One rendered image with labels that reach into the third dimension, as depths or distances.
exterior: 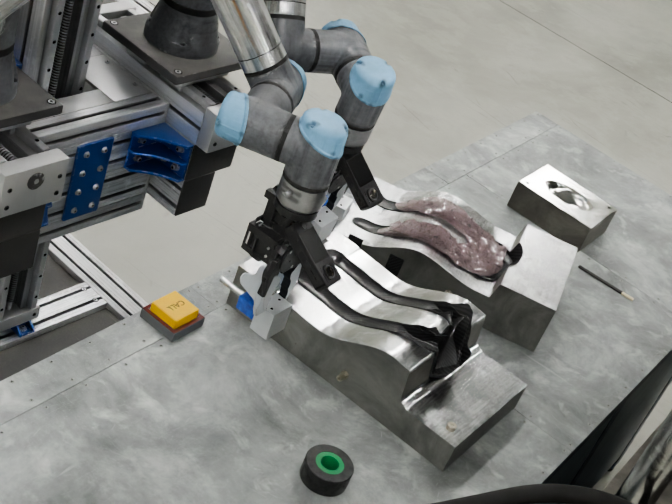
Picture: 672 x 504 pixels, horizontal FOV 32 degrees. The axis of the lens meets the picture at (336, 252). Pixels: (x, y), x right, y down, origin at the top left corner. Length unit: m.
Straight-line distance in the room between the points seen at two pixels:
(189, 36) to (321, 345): 0.69
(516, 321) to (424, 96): 2.71
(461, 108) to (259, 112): 3.26
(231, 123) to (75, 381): 0.49
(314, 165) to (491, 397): 0.59
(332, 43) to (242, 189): 1.97
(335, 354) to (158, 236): 1.66
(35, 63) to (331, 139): 0.74
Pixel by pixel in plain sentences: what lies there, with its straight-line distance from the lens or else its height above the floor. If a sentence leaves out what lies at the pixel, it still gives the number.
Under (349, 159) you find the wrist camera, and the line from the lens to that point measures 2.09.
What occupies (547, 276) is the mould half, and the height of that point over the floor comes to 0.91.
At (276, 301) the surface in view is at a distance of 1.96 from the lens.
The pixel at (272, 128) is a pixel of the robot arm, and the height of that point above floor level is 1.27.
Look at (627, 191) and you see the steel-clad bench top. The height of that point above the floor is 0.80.
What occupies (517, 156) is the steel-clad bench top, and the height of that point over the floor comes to 0.80.
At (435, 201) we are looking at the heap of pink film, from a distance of 2.46.
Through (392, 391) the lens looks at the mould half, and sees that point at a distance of 2.01.
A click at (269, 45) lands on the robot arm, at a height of 1.33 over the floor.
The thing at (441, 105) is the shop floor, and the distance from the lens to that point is 4.96.
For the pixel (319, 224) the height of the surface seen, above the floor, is 0.95.
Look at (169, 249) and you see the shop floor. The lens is 3.61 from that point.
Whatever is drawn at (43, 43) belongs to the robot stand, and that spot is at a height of 1.05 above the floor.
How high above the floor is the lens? 2.14
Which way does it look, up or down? 34 degrees down
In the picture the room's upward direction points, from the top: 21 degrees clockwise
